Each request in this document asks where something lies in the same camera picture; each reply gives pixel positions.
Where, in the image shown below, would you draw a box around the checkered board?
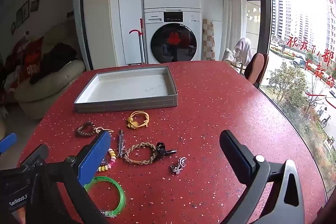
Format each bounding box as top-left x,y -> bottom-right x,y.
202,18 -> 216,61

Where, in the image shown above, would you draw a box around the grey shallow tray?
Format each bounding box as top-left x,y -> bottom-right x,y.
73,65 -> 178,113

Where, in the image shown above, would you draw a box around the white cabinet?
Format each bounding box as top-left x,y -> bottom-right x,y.
83,0 -> 246,69

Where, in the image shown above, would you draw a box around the black claw clip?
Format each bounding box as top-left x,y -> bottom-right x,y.
156,142 -> 177,157

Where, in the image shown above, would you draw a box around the brown spiral hair tie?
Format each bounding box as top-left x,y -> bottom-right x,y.
76,121 -> 95,138

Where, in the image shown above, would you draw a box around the silver rhinestone brooch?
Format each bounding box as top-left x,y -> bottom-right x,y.
169,157 -> 187,175

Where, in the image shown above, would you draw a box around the brown braided hair tie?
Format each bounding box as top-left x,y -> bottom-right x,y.
123,142 -> 157,165

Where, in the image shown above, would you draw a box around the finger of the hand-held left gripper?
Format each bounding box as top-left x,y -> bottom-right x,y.
0,132 -> 17,153
20,144 -> 49,169

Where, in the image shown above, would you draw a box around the pink yellow bead bracelet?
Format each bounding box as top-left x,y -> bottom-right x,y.
98,148 -> 117,172

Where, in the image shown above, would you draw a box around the red printed blanket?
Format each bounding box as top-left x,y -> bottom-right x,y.
0,38 -> 27,106

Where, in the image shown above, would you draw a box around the silver hair clip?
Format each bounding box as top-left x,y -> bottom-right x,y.
117,130 -> 125,158

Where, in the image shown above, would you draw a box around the brown chair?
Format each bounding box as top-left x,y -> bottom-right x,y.
244,53 -> 269,85

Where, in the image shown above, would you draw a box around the green plastic bracelet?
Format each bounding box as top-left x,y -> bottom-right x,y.
84,176 -> 126,219

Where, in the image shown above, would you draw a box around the cream leather sofa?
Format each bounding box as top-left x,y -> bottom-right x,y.
13,22 -> 87,119

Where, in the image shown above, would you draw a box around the black clothing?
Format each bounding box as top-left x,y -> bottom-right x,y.
29,42 -> 79,84

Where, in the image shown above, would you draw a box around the red printed cushion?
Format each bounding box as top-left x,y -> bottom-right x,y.
21,36 -> 45,80

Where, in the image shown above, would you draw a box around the white curtain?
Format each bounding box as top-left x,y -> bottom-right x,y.
222,0 -> 247,62

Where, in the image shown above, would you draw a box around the yellow flower hair tie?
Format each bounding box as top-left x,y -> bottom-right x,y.
127,111 -> 150,129

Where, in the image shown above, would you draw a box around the red handled mop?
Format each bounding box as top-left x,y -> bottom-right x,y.
129,19 -> 147,65

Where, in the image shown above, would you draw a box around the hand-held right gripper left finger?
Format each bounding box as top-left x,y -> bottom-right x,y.
26,131 -> 111,224

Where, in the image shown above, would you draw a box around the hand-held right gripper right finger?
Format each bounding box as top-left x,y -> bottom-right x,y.
219,130 -> 305,224

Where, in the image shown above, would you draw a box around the large picture frame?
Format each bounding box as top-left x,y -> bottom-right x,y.
16,0 -> 30,28

